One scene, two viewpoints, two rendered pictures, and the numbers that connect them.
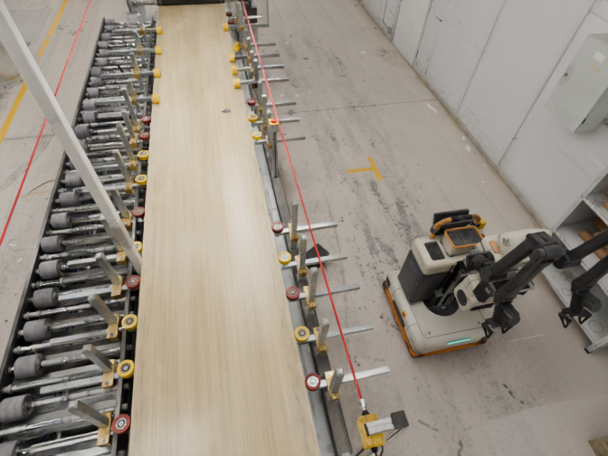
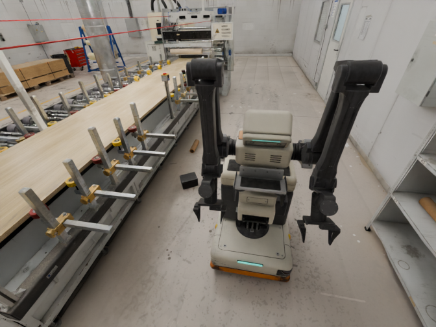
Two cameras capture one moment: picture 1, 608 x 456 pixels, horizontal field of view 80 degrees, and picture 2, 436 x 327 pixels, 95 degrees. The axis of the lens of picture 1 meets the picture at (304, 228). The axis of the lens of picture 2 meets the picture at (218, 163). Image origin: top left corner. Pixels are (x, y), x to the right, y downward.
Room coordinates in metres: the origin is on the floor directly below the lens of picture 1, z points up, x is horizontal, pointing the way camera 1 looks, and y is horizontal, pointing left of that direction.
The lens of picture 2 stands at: (0.32, -1.32, 1.73)
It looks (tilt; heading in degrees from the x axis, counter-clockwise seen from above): 36 degrees down; 27
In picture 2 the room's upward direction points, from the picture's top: 2 degrees counter-clockwise
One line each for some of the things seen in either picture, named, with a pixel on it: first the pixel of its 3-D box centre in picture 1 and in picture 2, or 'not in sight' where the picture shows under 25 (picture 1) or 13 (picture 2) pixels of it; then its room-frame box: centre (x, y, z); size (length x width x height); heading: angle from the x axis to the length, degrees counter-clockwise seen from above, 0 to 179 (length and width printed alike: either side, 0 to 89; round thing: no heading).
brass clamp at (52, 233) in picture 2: (331, 385); (60, 224); (0.56, -0.19, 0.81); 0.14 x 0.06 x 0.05; 15
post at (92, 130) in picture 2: (311, 292); (104, 157); (1.02, -0.07, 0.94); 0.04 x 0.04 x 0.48; 15
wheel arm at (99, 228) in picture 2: (348, 378); (76, 224); (0.60, -0.28, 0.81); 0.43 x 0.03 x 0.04; 105
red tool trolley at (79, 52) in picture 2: not in sight; (78, 59); (6.32, 8.25, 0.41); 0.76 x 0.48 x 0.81; 22
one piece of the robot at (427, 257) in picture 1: (448, 267); (255, 191); (1.49, -1.06, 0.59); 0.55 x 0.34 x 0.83; 105
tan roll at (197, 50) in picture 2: not in sight; (194, 51); (5.07, 1.61, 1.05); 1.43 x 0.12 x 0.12; 105
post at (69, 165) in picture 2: (321, 339); (84, 190); (0.78, -0.13, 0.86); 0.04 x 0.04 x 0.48; 15
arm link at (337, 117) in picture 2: (606, 264); (337, 137); (1.00, -1.41, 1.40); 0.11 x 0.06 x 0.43; 106
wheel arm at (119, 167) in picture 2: (325, 292); (124, 167); (1.08, -0.15, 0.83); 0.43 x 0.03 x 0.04; 105
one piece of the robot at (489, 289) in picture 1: (503, 284); (259, 185); (1.12, -1.16, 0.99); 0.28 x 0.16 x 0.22; 105
